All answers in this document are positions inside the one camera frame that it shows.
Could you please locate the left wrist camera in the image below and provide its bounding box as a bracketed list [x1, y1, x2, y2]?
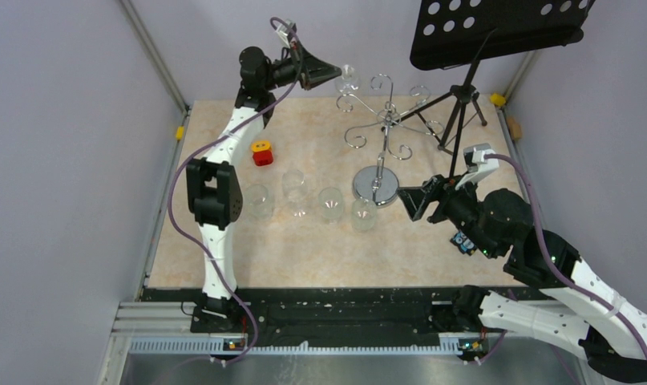
[274, 19, 297, 48]

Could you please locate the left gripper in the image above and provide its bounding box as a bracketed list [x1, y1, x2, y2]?
[261, 40, 340, 91]

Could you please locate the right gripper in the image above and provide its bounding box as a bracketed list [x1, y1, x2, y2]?
[395, 168, 499, 258]

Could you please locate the red and yellow block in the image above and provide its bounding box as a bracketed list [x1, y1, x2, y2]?
[251, 140, 274, 167]

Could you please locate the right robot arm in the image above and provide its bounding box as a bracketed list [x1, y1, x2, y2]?
[398, 175, 647, 383]

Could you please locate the brown wall clip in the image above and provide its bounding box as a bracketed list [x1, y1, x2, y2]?
[506, 116, 523, 141]

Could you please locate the removed wine glass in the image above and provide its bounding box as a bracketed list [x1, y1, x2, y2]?
[244, 184, 274, 221]
[281, 169, 308, 217]

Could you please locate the yellow corner clip right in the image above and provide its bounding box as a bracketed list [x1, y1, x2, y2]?
[489, 93, 507, 108]

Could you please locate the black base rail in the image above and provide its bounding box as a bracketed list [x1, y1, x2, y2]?
[142, 286, 507, 352]

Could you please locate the black music stand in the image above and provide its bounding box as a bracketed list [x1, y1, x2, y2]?
[410, 0, 593, 150]

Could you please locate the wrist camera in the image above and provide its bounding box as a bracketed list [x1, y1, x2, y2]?
[274, 19, 297, 48]
[455, 143, 499, 190]

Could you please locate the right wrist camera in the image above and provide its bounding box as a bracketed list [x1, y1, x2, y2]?
[455, 143, 499, 190]

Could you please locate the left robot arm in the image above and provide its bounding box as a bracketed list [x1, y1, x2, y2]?
[185, 43, 342, 332]

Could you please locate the chrome wine glass rack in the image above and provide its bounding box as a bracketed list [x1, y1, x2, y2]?
[336, 74, 445, 208]

